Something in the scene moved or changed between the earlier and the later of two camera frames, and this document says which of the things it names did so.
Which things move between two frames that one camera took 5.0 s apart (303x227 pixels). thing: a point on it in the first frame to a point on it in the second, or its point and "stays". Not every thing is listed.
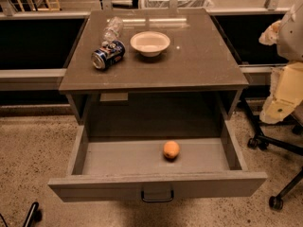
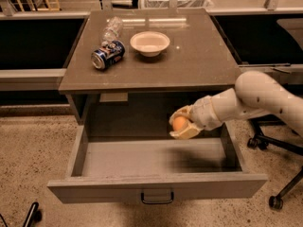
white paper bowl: x=150 y=43 stays
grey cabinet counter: x=190 y=88 stays
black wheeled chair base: x=262 y=142 stays
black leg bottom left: x=34 y=217 stays
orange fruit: x=171 y=149 to x=179 y=123
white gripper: x=292 y=37 to x=202 y=114
